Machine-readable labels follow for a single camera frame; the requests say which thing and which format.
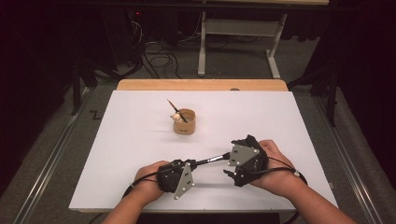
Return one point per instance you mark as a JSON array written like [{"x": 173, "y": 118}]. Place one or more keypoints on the metal floor rail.
[
  {"x": 348, "y": 155},
  {"x": 46, "y": 174}
]

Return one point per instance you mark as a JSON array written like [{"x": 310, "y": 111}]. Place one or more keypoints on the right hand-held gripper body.
[{"x": 243, "y": 155}]

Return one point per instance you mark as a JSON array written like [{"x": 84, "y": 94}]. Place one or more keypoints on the white metal desk frame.
[{"x": 239, "y": 27}]

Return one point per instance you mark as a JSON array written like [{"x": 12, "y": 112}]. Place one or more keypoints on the person's right hand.
[{"x": 280, "y": 174}]

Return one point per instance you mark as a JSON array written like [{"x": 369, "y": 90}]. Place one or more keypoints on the person's left hand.
[{"x": 146, "y": 182}]

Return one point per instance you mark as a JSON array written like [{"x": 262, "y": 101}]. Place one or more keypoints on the white board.
[{"x": 218, "y": 118}]

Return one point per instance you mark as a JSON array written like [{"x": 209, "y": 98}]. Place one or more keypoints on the wooden table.
[{"x": 202, "y": 84}]

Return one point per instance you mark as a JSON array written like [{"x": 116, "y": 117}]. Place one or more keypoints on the black metal stand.
[
  {"x": 76, "y": 90},
  {"x": 332, "y": 99}
]

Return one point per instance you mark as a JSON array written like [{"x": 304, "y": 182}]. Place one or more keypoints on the wooden pen holder cup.
[{"x": 184, "y": 127}]

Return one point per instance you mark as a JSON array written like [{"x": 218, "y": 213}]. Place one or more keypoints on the black pen with purple band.
[{"x": 211, "y": 160}]

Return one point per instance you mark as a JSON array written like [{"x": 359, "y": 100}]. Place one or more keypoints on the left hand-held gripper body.
[{"x": 183, "y": 182}]

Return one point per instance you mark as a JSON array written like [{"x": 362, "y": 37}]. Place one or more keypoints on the thin black pencil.
[{"x": 174, "y": 107}]

